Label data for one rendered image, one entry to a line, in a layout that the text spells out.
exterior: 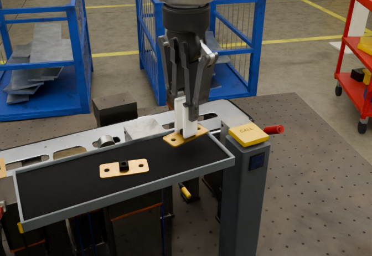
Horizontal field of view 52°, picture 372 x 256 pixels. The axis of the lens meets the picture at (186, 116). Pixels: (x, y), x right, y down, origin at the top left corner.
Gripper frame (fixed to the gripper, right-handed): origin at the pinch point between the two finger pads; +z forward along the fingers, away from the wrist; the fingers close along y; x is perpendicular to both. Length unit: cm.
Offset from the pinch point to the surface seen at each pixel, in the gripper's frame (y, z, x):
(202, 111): 30.1, 23.1, -31.6
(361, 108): 63, 102, -221
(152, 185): -4.5, 7.2, 11.0
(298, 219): -1, 53, -45
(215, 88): 161, 105, -166
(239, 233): -6.2, 31.6, -10.8
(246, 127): -1.8, 7.2, -14.8
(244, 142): -5.3, 7.3, -10.4
